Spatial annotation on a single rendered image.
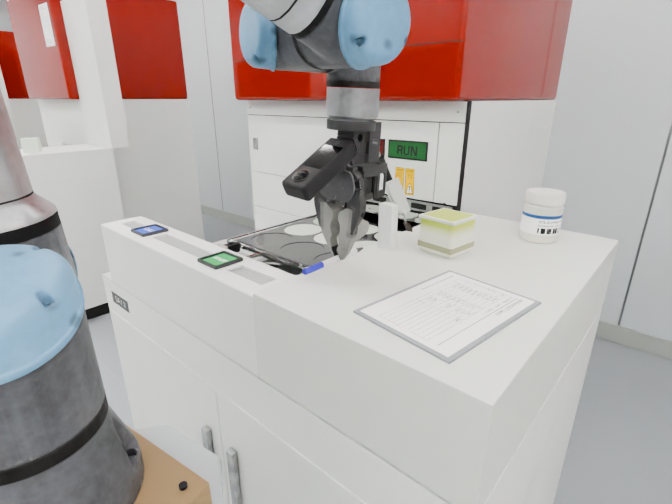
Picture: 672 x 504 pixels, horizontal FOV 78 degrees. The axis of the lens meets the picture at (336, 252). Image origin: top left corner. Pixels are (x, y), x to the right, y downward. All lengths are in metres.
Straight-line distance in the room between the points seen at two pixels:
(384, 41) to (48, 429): 0.42
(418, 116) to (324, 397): 0.75
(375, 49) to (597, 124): 2.11
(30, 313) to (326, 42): 0.33
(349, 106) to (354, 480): 0.50
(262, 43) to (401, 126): 0.66
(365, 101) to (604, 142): 1.97
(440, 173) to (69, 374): 0.90
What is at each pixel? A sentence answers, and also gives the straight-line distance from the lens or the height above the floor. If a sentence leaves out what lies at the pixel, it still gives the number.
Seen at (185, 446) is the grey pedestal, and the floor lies 0.82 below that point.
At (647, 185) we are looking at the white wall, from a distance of 2.47.
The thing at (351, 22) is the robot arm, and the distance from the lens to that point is 0.41.
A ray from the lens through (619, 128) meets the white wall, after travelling 2.46.
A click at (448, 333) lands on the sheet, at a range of 0.51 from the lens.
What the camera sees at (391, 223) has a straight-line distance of 0.75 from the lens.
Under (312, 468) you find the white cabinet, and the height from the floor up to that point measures 0.72.
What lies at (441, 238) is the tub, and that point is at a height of 1.00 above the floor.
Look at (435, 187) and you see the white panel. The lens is 1.09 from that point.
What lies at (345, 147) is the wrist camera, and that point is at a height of 1.16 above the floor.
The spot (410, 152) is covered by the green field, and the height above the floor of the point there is 1.10.
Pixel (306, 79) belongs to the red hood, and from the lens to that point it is 1.28.
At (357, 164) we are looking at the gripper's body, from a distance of 0.63.
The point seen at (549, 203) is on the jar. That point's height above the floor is 1.04.
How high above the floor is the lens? 1.23
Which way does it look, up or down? 20 degrees down
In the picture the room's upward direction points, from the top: straight up
